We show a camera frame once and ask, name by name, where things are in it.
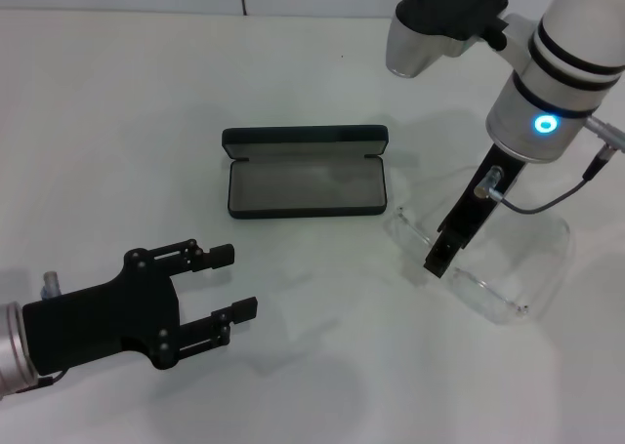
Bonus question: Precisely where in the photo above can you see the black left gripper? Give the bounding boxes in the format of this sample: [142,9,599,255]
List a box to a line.
[21,238,259,373]

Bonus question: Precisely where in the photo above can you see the black glasses case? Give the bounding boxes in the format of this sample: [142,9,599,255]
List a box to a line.
[221,124,391,221]

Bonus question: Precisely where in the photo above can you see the clear white glasses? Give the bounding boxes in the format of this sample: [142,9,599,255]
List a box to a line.
[390,170,572,324]

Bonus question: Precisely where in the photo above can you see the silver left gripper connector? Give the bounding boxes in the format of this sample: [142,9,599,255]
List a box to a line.
[41,270,63,302]

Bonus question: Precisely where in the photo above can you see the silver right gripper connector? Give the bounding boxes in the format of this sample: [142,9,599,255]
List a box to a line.
[475,166,505,197]

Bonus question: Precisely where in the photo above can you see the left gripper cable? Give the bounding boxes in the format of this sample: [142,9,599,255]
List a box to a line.
[14,370,67,392]

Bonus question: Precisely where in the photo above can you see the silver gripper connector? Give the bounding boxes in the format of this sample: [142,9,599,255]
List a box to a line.
[475,166,505,197]
[41,270,63,302]

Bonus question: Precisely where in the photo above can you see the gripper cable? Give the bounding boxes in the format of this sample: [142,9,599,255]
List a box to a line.
[14,370,67,392]
[490,151,607,216]

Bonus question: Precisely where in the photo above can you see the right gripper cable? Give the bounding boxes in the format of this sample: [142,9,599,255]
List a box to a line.
[490,151,607,216]

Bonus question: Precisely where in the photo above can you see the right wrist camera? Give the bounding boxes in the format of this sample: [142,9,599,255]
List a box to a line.
[385,0,510,79]

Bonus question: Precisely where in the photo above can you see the silver right wrist plug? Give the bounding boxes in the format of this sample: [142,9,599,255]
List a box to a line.
[585,114,625,153]

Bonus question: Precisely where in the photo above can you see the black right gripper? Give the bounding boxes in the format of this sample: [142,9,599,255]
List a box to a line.
[422,143,528,280]

